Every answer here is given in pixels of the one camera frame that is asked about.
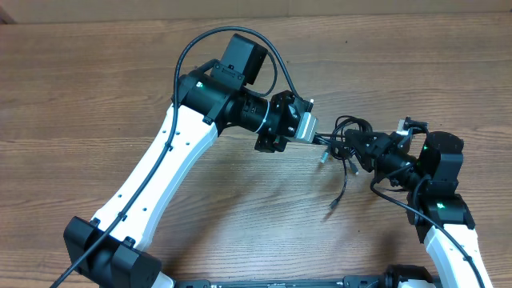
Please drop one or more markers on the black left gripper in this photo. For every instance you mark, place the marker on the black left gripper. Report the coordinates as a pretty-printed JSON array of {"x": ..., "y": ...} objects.
[{"x": 271, "y": 142}]

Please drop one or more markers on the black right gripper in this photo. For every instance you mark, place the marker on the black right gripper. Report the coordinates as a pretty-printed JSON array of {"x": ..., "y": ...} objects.
[{"x": 382, "y": 142}]

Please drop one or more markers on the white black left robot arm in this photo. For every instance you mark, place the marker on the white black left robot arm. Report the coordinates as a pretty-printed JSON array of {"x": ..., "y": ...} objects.
[{"x": 111, "y": 249}]

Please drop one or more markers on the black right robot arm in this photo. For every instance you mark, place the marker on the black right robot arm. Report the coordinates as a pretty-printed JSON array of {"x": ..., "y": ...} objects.
[{"x": 426, "y": 165}]

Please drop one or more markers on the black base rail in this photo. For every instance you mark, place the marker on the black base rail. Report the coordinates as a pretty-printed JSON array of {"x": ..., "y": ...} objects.
[{"x": 353, "y": 281}]

